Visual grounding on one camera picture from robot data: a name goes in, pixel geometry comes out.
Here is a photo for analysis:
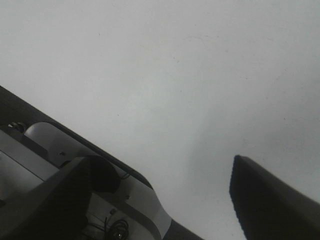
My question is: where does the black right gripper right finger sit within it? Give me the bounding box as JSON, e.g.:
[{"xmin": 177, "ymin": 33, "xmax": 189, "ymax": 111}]
[{"xmin": 229, "ymin": 155, "xmax": 320, "ymax": 240}]

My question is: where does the grey black robot base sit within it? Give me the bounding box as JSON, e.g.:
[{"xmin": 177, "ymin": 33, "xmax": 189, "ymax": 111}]
[{"xmin": 0, "ymin": 88, "xmax": 198, "ymax": 240}]

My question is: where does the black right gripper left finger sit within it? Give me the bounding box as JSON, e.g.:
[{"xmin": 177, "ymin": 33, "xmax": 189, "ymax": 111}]
[{"xmin": 0, "ymin": 156, "xmax": 120, "ymax": 240}]

